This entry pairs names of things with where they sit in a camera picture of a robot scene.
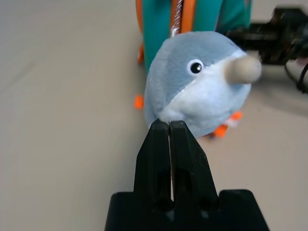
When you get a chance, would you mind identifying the orange teal backpack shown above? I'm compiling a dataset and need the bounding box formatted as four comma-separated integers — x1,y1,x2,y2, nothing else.
133,0,253,140

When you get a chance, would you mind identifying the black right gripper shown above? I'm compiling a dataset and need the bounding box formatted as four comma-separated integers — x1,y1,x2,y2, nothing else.
226,8,308,64

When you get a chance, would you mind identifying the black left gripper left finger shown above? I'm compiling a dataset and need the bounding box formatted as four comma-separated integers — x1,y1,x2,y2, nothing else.
133,120,173,210

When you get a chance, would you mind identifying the grey white plush keychain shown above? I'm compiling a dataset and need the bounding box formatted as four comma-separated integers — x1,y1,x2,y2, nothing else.
143,0,262,140

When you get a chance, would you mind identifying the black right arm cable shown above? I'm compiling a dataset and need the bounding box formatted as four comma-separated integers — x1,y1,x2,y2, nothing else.
285,59,308,93

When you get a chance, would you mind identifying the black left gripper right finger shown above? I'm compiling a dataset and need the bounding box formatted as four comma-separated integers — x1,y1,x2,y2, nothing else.
170,120,219,210

